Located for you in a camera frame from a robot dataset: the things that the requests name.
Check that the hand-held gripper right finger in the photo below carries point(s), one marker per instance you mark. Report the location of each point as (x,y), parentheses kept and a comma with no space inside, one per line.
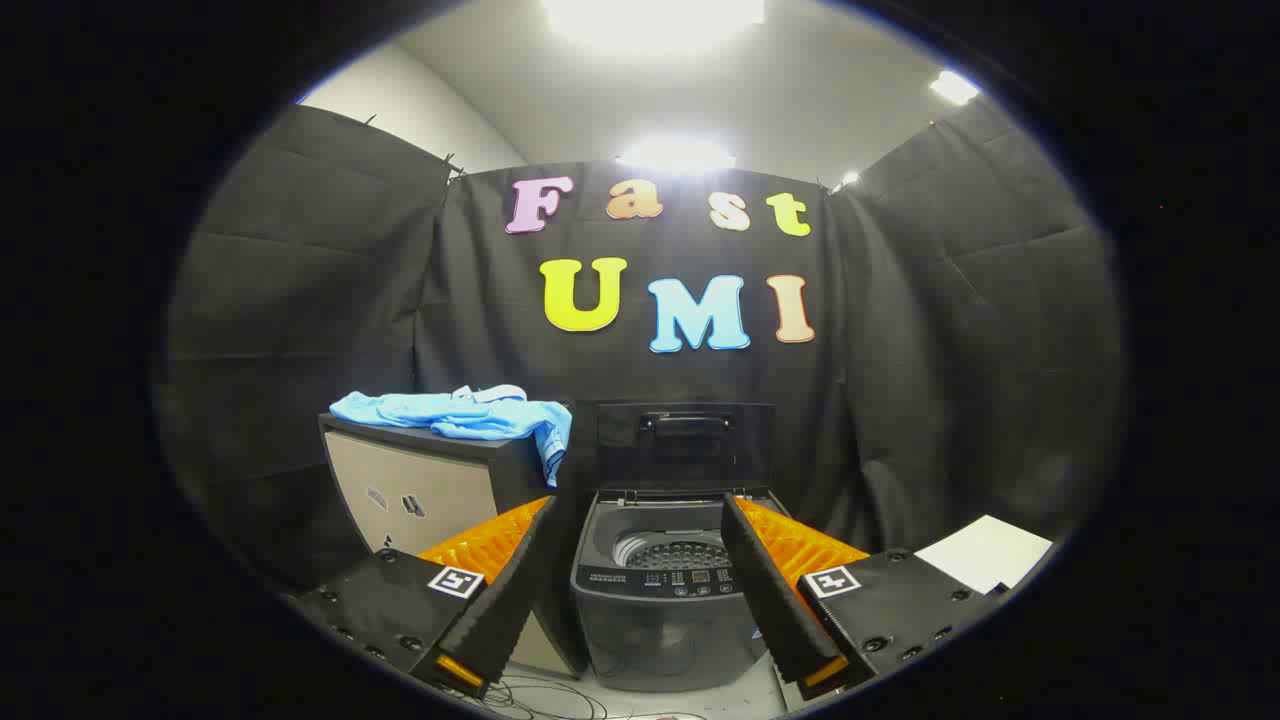
(772,600)

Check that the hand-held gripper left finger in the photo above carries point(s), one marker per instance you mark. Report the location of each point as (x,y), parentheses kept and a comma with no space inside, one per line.
(510,600)

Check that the grey washing machine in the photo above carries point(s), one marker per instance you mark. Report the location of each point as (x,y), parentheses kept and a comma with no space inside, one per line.
(660,620)

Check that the light blue polo shirt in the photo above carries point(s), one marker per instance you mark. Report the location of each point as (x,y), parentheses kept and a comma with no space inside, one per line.
(470,412)

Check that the black backdrop cloth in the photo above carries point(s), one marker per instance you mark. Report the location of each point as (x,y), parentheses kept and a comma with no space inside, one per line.
(900,350)

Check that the oblong ceiling light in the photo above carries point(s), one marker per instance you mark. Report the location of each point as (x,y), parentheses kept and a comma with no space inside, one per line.
(675,157)

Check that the rectangular ceiling light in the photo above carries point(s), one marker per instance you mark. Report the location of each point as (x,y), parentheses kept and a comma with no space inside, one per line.
(953,87)

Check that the large ceiling light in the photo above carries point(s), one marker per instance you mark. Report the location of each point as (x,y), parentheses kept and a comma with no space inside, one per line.
(650,15)

